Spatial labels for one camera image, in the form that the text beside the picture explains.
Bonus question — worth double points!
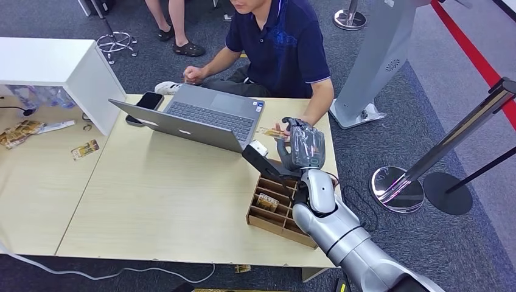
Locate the person's left hand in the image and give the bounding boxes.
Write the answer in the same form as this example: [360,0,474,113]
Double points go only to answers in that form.
[273,117,313,142]

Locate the person's right hand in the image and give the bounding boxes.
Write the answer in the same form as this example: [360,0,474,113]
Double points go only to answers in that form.
[183,65,209,85]

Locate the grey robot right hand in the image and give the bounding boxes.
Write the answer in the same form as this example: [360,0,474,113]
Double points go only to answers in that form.
[276,117,326,173]

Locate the standing person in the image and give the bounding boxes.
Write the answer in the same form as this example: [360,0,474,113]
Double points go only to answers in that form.
[145,0,206,58]

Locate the seated person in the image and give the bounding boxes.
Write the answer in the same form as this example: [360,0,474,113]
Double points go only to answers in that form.
[154,0,335,142]

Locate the brown cardboard card holder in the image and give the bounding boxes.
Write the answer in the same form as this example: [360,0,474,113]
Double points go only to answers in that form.
[246,159,341,250]

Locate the grey open laptop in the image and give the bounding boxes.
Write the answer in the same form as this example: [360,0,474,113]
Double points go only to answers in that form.
[108,83,267,155]

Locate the black smartphone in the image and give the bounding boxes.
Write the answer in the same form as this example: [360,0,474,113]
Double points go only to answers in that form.
[125,91,166,128]

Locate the chrome star chair base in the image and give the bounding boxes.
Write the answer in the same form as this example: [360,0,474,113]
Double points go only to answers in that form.
[95,15,138,65]

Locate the white shelf cabinet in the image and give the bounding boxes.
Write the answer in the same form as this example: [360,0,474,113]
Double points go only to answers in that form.
[0,36,127,137]

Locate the grey kiosk stand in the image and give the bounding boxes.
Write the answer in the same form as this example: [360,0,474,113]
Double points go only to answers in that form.
[328,0,433,130]

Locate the chrome stanchion with mirror base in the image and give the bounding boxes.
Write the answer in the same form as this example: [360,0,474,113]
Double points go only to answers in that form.
[370,77,516,214]
[332,0,367,32]

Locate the white flat strip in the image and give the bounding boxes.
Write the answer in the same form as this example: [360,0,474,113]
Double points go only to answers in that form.
[37,120,77,134]

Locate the black stanchion with round base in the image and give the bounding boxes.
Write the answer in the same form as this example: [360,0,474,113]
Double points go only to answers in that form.
[422,145,516,217]

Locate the clear plastic bottles pack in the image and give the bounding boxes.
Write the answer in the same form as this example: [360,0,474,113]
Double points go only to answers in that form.
[7,85,77,110]

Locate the pile of yellow cards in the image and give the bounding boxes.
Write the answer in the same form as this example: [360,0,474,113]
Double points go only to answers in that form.
[0,119,46,150]

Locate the black wrist camera with pale box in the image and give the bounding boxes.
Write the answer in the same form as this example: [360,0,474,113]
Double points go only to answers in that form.
[242,139,302,191]

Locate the thin black floor cable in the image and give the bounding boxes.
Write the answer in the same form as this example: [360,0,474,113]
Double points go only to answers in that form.
[341,184,379,234]

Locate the black cable with plug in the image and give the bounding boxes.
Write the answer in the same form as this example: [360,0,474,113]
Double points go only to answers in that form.
[0,105,38,117]

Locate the white floor cable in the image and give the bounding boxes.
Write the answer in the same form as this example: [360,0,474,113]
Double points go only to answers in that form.
[0,237,217,285]

